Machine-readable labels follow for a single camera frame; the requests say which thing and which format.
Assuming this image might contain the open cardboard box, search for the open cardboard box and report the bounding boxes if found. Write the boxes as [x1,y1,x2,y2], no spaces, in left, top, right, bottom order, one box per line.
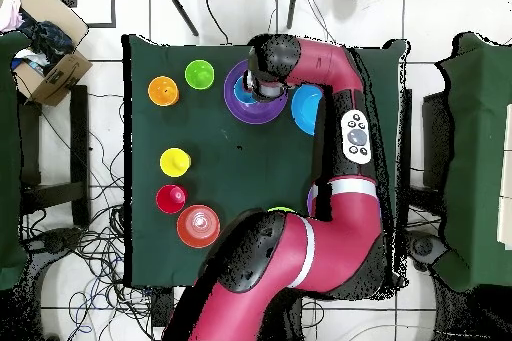
[11,0,94,107]

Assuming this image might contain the orange-red plastic bowl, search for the orange-red plastic bowl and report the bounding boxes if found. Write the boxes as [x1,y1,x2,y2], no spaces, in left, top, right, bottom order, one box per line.
[176,204,222,249]

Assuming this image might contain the shallow purple plastic bowl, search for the shallow purple plastic bowl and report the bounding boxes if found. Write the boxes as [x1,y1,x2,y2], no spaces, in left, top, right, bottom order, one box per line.
[223,59,289,125]

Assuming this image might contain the black box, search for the black box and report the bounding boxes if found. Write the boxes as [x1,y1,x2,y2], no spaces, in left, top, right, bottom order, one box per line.
[421,90,455,190]

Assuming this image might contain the red plastic cup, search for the red plastic cup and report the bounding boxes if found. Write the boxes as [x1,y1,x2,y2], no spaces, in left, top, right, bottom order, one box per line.
[155,184,188,215]

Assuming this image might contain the black bench frame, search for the black bench frame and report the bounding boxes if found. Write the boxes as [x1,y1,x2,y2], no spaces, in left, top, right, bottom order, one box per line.
[17,84,91,226]

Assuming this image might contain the green cloth covered table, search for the green cloth covered table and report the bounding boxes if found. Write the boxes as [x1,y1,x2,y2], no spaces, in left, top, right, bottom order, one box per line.
[433,32,512,293]
[0,30,31,291]

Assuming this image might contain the pink cloth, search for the pink cloth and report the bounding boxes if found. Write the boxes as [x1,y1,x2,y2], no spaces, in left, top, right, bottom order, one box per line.
[0,0,24,33]

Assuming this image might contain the blue plastic bowl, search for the blue plastic bowl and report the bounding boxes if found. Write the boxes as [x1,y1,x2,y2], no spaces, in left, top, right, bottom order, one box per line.
[290,84,324,136]

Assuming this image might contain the yellow plastic cup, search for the yellow plastic cup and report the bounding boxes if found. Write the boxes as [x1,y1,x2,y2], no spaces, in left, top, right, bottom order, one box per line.
[159,147,192,179]

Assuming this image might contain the black power strip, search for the black power strip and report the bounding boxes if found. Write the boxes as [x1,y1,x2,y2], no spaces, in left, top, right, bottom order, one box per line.
[150,287,175,328]

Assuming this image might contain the tangle of floor cables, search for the tangle of floor cables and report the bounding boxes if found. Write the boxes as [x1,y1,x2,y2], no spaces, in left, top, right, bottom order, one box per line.
[19,88,177,341]

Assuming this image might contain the dark green tablecloth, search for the dark green tablecloth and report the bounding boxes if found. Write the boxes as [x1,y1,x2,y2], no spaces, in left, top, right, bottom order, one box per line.
[121,33,411,290]

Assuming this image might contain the green plastic cup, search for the green plastic cup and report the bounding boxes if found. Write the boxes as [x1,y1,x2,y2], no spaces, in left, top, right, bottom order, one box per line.
[184,59,216,91]

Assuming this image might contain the grey pedestal foot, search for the grey pedestal foot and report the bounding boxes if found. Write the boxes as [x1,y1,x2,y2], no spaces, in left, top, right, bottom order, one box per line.
[409,230,449,272]
[23,226,85,254]

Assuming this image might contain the black floor frame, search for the black floor frame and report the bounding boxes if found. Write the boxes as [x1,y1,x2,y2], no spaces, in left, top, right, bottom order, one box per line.
[56,0,117,29]

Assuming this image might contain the dark blue cloth bundle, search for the dark blue cloth bundle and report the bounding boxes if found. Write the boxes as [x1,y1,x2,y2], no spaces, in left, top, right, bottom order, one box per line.
[19,20,75,74]

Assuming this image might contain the orange plastic cup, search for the orange plastic cup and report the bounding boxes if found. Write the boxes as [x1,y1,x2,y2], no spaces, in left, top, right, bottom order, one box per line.
[147,75,180,107]

